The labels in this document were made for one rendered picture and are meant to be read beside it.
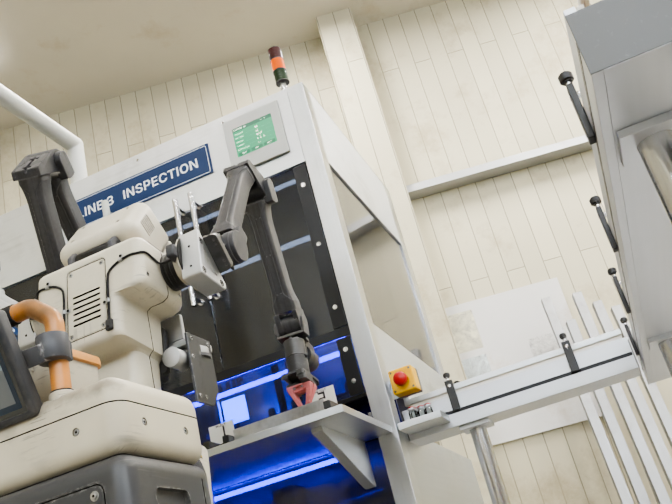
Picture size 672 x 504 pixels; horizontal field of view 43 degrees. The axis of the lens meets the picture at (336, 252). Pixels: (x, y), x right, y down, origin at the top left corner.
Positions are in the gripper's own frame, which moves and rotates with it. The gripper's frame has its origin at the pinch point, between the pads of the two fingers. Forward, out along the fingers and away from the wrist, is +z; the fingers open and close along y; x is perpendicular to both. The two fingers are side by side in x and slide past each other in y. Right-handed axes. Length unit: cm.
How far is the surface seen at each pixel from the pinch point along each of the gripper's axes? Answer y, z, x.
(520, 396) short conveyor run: 47, -3, -47
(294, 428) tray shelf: -2.8, 4.7, 2.7
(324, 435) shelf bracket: 5.5, 5.7, -1.7
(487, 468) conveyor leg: 53, 12, -31
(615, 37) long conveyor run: -112, 20, -87
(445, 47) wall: 354, -426, -43
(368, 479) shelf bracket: 32.3, 11.2, -2.3
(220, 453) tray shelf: -2.9, 4.8, 23.6
